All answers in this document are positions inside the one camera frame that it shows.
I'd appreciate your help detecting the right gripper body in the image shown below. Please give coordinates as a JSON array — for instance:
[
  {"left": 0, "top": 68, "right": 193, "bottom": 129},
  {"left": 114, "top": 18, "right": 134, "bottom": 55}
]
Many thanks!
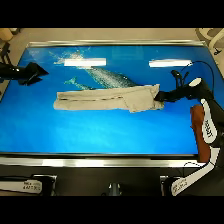
[{"left": 153, "top": 90, "right": 176, "bottom": 103}]

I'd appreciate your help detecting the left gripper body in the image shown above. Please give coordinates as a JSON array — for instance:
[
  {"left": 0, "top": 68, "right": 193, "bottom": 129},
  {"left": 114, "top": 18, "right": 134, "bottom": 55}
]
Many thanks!
[{"left": 18, "top": 61, "right": 50, "bottom": 87}]

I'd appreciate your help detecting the beige garment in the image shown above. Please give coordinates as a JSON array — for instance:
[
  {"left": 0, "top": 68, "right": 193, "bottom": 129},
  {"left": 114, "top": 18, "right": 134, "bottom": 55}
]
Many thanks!
[{"left": 52, "top": 83, "right": 166, "bottom": 114}]

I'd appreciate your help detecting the black cable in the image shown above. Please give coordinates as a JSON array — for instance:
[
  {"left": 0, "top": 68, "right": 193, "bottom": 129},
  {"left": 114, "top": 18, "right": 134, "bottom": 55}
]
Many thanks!
[{"left": 180, "top": 60, "right": 215, "bottom": 86}]

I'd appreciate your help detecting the silver frame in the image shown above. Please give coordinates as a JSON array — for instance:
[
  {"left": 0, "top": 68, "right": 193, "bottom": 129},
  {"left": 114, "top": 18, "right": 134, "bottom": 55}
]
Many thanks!
[{"left": 0, "top": 39, "right": 224, "bottom": 197}]

